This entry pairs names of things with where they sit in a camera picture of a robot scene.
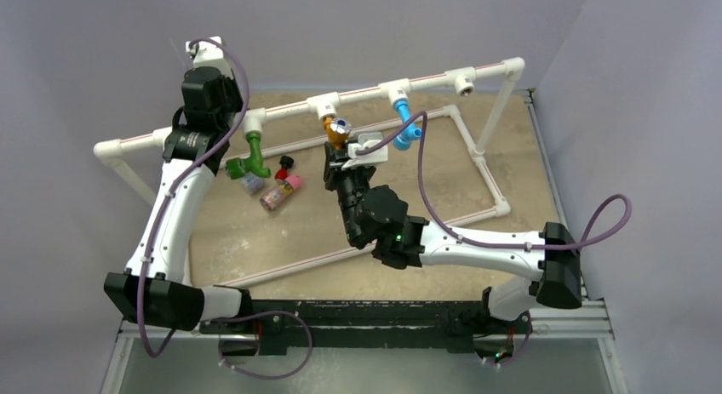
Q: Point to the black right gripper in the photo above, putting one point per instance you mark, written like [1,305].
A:
[333,167]

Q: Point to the orange water faucet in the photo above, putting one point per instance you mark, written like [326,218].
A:
[337,131]

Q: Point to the white PVC pipe frame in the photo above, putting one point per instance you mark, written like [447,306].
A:
[112,152]

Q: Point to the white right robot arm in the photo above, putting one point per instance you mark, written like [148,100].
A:
[545,265]

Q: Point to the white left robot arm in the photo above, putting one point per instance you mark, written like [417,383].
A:
[151,290]

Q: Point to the blue water faucet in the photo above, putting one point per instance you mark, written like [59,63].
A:
[410,132]

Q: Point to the green water faucet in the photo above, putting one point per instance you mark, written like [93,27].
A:
[238,167]

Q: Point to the red and black faucet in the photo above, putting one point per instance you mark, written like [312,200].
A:
[286,163]

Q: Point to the pink capped colourful bottle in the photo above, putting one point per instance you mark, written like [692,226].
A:
[273,198]

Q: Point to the clear plastic cup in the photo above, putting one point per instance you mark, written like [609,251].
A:
[252,184]

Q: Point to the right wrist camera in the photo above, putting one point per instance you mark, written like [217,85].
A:
[367,150]

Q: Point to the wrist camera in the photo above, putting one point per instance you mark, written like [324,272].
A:
[208,54]
[367,150]

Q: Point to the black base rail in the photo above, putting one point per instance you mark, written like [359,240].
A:
[455,326]

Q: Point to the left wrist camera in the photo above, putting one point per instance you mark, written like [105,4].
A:
[208,54]

